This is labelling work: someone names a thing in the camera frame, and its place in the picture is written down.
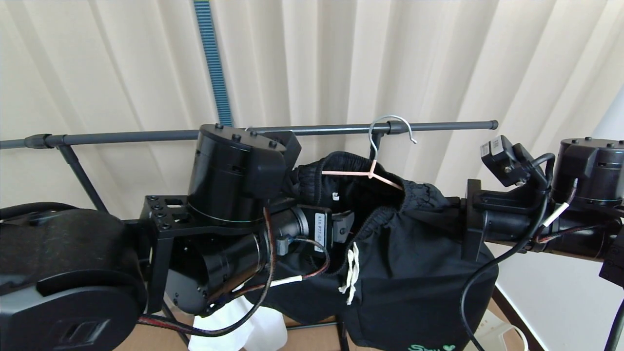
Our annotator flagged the black garment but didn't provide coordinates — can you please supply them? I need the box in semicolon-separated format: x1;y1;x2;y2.
244;151;501;351

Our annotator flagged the pink clothes hanger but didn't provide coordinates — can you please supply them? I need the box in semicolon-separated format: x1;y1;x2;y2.
321;115;418;192

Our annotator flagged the black clothes rack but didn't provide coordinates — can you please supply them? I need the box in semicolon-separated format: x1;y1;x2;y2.
0;120;499;351

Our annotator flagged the black cable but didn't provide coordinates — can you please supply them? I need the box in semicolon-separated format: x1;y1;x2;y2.
460;153;624;351

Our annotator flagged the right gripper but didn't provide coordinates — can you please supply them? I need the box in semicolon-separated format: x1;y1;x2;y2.
461;179;542;262

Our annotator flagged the beige curtain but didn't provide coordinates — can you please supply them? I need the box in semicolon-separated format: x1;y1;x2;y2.
0;0;234;220
210;0;624;200

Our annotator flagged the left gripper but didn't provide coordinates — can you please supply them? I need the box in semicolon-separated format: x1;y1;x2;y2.
166;205;354;315

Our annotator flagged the window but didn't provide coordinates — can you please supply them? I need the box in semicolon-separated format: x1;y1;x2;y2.
193;0;234;127

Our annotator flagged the white printed t-shirt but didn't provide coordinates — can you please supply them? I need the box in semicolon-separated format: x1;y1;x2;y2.
188;294;288;351

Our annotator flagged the white laundry basket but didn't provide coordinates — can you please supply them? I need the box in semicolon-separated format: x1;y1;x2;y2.
474;310;530;351

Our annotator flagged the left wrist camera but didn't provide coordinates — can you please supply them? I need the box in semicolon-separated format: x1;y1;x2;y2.
261;130;303;171

